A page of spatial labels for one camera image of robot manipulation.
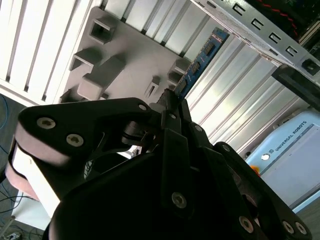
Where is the blue RAM stick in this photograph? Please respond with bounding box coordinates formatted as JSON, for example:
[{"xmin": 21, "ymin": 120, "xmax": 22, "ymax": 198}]
[{"xmin": 173, "ymin": 26, "xmax": 230, "ymax": 100}]

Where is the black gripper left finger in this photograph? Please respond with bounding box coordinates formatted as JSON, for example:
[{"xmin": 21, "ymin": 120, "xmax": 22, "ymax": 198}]
[{"xmin": 8, "ymin": 87, "xmax": 196, "ymax": 221}]

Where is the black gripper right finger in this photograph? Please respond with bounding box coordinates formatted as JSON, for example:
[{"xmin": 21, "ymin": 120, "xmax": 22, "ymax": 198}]
[{"xmin": 171, "ymin": 89, "xmax": 314, "ymax": 240}]

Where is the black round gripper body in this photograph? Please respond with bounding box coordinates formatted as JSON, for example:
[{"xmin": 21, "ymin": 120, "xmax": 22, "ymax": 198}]
[{"xmin": 42, "ymin": 119, "xmax": 243, "ymax": 240}]

